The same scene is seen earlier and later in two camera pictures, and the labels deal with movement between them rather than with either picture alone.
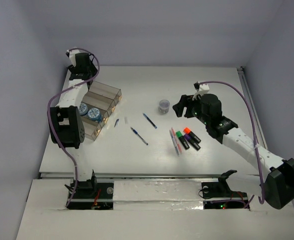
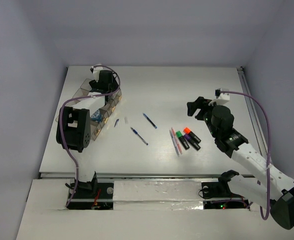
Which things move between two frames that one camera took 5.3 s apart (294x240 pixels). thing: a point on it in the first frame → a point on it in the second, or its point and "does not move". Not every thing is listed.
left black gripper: (78, 75) → (97, 85)
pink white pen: (174, 142) does not move
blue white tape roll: (94, 114) does not move
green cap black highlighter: (179, 135) does not move
